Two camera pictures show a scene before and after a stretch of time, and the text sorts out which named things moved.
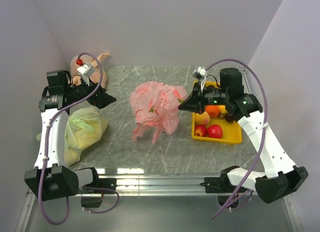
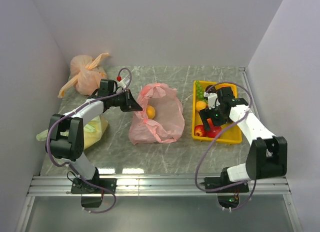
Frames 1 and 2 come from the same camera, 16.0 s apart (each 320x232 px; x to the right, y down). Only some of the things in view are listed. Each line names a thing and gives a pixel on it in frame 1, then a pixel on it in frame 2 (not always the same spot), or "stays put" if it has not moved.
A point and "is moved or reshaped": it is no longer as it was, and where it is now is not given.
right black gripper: (195, 102) to (208, 114)
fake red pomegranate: (200, 130) stays put
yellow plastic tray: (232, 132) stays put
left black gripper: (102, 100) to (131, 105)
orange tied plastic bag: (100, 76) stays put
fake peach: (203, 118) is moved or reshaped
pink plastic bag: (155, 105) is moved or reshaped
